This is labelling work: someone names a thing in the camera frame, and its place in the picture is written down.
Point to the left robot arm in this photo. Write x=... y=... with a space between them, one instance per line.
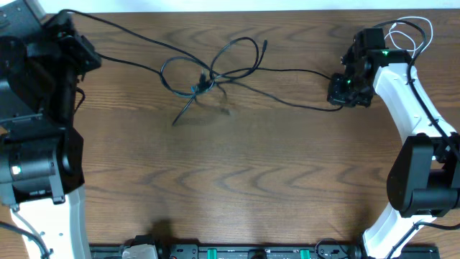
x=42 y=61

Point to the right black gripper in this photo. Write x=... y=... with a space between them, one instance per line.
x=335 y=96

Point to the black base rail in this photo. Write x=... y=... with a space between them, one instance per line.
x=146 y=246

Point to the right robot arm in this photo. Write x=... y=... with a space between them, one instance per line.
x=423 y=183

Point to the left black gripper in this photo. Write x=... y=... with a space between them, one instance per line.
x=79 y=52

